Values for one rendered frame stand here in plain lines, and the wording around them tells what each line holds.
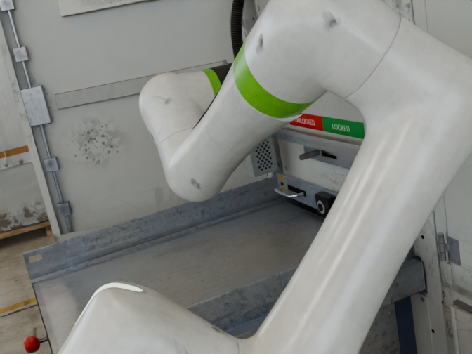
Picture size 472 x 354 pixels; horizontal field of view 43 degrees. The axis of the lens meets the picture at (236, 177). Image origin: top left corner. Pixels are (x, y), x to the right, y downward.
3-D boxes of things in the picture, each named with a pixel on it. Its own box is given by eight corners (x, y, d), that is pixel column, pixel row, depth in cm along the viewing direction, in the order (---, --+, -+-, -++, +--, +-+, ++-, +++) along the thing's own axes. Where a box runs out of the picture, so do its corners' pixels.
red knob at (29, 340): (27, 357, 117) (22, 343, 116) (26, 350, 120) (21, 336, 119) (50, 349, 118) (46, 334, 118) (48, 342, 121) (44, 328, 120)
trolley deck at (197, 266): (76, 438, 92) (66, 404, 91) (35, 296, 148) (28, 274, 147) (425, 289, 116) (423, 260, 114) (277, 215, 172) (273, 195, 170)
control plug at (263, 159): (254, 178, 153) (241, 110, 148) (246, 174, 157) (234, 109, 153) (281, 169, 155) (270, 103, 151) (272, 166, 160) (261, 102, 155)
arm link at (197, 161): (291, 34, 81) (219, 43, 76) (326, 112, 79) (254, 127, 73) (201, 145, 112) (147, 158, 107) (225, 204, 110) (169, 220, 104)
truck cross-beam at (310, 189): (407, 248, 118) (404, 219, 116) (279, 193, 166) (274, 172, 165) (428, 239, 119) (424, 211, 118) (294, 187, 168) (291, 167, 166)
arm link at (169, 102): (133, 68, 101) (127, 97, 111) (158, 135, 98) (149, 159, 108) (209, 51, 106) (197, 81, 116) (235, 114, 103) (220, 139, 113)
